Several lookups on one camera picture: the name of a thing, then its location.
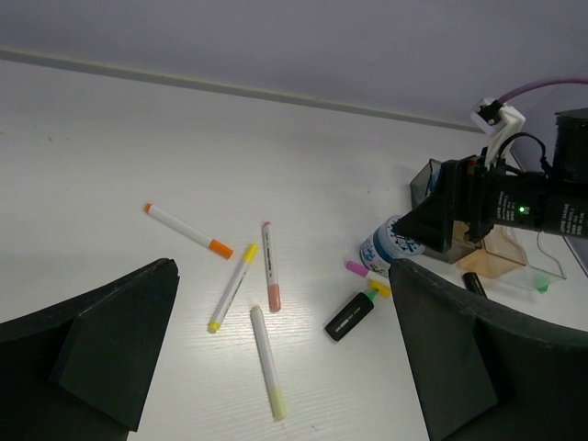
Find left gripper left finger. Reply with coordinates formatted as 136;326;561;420
1;258;179;440

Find clear plastic bin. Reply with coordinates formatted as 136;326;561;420
498;228;567;294

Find black pink highlighter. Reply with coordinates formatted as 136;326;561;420
462;272;487;298

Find black green highlighter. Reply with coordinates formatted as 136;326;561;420
324;287;380;343

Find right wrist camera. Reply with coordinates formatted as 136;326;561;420
470;97;526;165

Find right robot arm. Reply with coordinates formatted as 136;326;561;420
393;108;587;253

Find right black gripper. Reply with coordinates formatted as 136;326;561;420
394;156;550;253

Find dark grey plastic bin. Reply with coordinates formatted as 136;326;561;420
410;158;482;265

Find yellow end marker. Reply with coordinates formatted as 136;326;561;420
369;280;391;299

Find pale yellow cap marker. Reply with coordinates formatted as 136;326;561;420
250;306;287;421

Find orange cap marker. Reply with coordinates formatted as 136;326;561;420
143;203;233;260

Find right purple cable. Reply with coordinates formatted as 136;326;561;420
498;77;588;105

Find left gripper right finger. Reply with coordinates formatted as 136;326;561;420
389;259;587;440

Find pink cap marker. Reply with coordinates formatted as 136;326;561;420
345;261;383;280

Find blue white round jar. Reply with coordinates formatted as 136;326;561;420
359;216;424;276

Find peach cap marker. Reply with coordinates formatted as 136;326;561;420
262;221;281;312

